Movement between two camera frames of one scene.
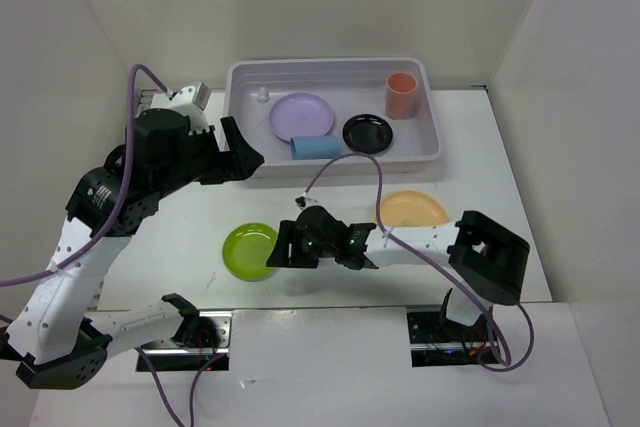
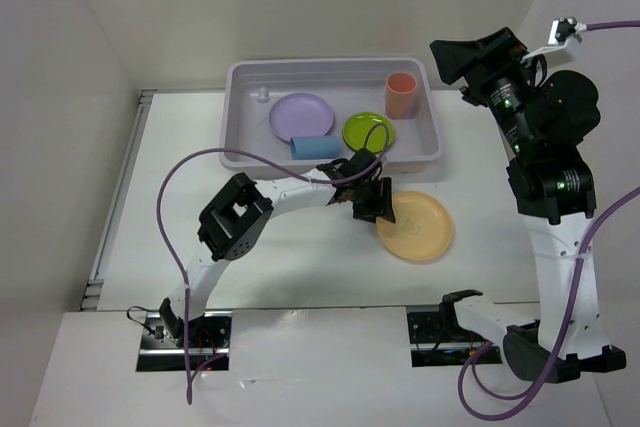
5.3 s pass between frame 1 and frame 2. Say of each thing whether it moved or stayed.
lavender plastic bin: stayed
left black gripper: moved
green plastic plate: moved
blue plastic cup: stayed
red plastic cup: stayed
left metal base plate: stayed
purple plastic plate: stayed
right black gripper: moved
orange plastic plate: stayed
